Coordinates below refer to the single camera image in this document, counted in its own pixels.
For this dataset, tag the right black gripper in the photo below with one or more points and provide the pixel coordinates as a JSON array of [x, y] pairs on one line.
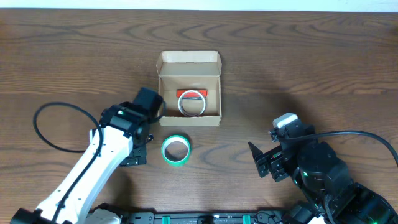
[[272, 163]]

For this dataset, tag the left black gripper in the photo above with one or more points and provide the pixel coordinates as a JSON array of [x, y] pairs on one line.
[[134, 157]]

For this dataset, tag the white tape roll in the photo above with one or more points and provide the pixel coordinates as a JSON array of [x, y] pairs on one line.
[[192, 107]]

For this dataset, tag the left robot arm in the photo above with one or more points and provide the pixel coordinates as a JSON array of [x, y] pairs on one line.
[[117, 140]]

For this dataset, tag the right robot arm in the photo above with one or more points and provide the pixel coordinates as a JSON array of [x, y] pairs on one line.
[[322, 176]]

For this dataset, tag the green tape roll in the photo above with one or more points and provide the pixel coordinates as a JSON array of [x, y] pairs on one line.
[[176, 150]]

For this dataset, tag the open cardboard box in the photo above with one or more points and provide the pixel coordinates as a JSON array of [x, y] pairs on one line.
[[190, 70]]

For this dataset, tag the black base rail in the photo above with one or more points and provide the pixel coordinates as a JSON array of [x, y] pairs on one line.
[[106, 213]]

